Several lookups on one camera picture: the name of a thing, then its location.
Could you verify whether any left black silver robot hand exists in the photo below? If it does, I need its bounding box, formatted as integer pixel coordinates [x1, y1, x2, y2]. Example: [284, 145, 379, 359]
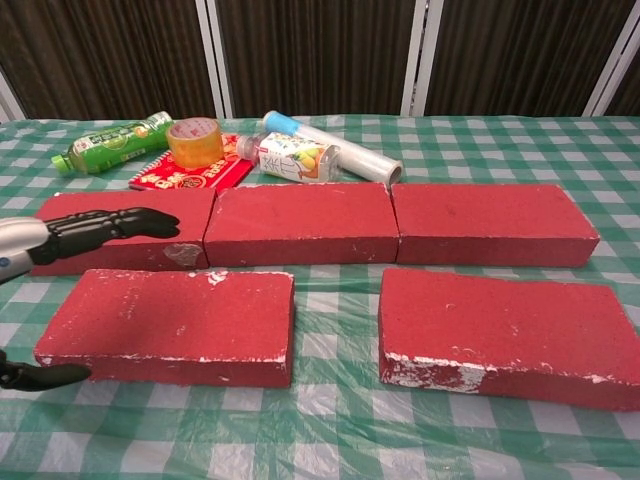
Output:
[0, 207, 181, 391]

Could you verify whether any red brick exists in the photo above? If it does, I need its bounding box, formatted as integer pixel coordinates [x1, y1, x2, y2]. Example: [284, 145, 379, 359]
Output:
[33, 268, 296, 389]
[203, 182, 401, 266]
[378, 268, 636, 412]
[30, 190, 217, 276]
[390, 183, 601, 269]

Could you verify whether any red brick front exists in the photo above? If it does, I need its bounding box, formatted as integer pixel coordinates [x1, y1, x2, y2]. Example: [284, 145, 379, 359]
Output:
[378, 268, 636, 412]

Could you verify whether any red spiral notebook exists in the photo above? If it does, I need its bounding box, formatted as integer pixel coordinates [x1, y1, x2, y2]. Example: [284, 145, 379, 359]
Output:
[128, 132, 259, 192]

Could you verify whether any green tea plastic bottle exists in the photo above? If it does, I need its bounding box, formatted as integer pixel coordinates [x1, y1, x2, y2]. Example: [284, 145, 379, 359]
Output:
[50, 110, 175, 177]

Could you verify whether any clear yellowish tape roll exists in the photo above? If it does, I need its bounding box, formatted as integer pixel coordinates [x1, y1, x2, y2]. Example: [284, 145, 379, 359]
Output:
[165, 117, 224, 170]

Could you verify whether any small white label drink bottle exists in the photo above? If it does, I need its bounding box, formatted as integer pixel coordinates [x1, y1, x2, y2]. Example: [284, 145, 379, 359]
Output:
[235, 131, 341, 182]

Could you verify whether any dark corrugated partition screen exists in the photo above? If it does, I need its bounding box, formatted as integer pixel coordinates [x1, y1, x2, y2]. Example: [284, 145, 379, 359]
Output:
[0, 0, 640, 124]

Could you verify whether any green white checkered tablecloth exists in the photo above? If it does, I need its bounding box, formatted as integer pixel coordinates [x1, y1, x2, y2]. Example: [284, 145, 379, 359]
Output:
[0, 113, 640, 480]

